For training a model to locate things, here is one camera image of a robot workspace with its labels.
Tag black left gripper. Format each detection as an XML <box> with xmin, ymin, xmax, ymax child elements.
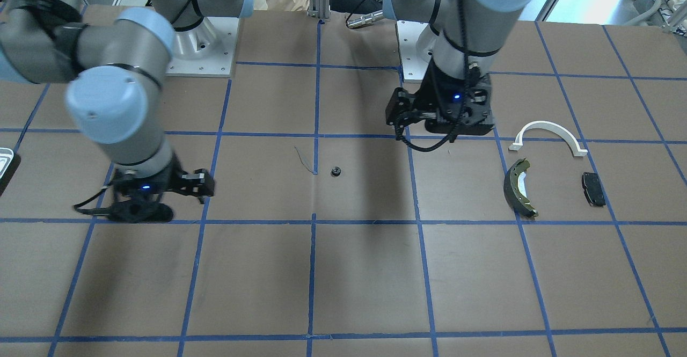
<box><xmin>385</xmin><ymin>61</ymin><xmax>495</xmax><ymax>135</ymax></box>

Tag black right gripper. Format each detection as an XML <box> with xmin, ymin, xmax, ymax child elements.
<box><xmin>105</xmin><ymin>154</ymin><xmax>215</xmax><ymax>223</ymax></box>

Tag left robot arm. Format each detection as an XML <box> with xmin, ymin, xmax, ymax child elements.
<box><xmin>383</xmin><ymin>0</ymin><xmax>531</xmax><ymax>139</ymax></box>

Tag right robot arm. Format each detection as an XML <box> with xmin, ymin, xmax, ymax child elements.
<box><xmin>2</xmin><ymin>0</ymin><xmax>254</xmax><ymax>223</ymax></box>

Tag green brake shoe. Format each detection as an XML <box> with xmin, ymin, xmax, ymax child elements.
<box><xmin>503</xmin><ymin>158</ymin><xmax>539</xmax><ymax>218</ymax></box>

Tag silver metal cylinder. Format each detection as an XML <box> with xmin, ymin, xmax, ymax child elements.
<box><xmin>346</xmin><ymin>10</ymin><xmax>385</xmax><ymax>30</ymax></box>

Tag black brake pad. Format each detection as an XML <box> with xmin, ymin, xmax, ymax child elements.
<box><xmin>581</xmin><ymin>172</ymin><xmax>606</xmax><ymax>206</ymax></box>

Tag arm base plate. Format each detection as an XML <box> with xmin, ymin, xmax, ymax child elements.
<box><xmin>397</xmin><ymin>21</ymin><xmax>438</xmax><ymax>83</ymax></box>
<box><xmin>166</xmin><ymin>17</ymin><xmax>240</xmax><ymax>78</ymax></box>

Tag white curved plastic bracket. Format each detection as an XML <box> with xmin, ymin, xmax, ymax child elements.
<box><xmin>508</xmin><ymin>120</ymin><xmax>589</xmax><ymax>157</ymax></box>

